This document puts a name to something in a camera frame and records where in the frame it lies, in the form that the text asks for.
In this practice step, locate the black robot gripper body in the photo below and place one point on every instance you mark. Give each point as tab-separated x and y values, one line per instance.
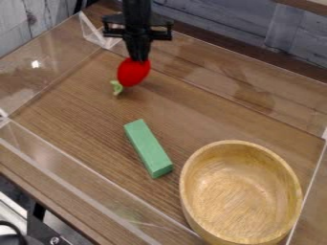
138	21

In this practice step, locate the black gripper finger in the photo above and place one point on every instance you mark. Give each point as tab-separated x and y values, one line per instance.
133	47
145	47

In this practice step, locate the red plush strawberry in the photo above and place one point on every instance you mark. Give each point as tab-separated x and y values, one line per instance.
131	73

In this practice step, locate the clear acrylic tray walls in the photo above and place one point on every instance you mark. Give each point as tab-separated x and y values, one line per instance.
65	150

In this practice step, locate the green foam block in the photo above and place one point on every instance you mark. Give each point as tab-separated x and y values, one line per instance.
149	148

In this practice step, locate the wooden bowl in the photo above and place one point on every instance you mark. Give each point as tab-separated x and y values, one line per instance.
241	194

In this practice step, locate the clear acrylic corner bracket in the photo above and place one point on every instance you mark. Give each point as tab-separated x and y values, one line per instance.
94	35

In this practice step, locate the black table leg bracket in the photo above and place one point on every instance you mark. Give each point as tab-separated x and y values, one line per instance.
38	228

